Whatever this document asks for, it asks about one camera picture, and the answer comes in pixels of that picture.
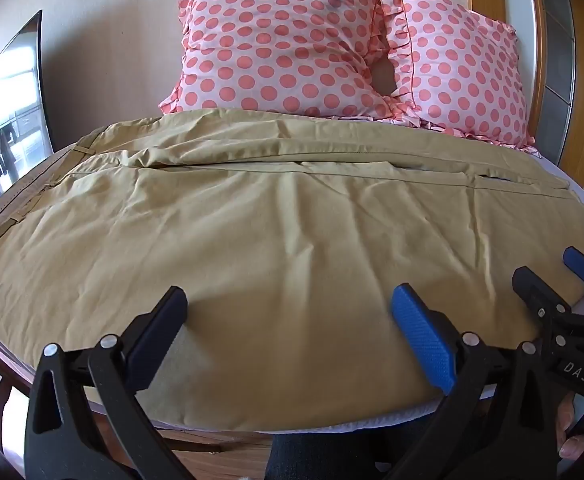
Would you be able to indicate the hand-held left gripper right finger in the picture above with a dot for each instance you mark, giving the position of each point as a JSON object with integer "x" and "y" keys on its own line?
{"x": 422, "y": 332}

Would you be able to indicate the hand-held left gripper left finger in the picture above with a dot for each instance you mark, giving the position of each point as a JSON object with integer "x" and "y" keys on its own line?
{"x": 155, "y": 332}

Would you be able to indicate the tan bed cover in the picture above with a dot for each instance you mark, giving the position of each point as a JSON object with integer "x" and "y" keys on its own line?
{"x": 272, "y": 260}

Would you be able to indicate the person's right hand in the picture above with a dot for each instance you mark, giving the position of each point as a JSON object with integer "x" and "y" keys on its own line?
{"x": 574, "y": 447}

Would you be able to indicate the person's dark trouser leg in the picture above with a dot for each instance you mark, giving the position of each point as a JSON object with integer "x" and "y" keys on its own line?
{"x": 322, "y": 452}

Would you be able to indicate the small pink polka dot pillow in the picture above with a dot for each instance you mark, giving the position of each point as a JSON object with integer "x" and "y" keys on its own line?
{"x": 464, "y": 70}

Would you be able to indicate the large pink polka dot pillow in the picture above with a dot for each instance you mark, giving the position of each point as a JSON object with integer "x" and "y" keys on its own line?
{"x": 282, "y": 45}

